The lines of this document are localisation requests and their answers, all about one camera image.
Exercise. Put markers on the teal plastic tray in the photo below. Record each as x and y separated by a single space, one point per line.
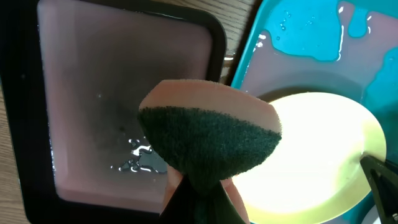
346 48

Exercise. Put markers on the white plastic plate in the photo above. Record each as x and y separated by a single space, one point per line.
372 217

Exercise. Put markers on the green and orange sponge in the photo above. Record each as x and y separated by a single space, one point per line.
209 132

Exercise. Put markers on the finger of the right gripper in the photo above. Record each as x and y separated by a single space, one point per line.
382 179

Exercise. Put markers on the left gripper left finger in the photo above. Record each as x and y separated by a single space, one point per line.
181 206

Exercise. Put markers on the yellow-green plastic plate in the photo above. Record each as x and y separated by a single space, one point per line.
314 174

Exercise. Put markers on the black rectangular tray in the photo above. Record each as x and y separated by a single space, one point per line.
73 74

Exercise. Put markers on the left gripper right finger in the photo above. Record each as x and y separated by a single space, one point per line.
222 209

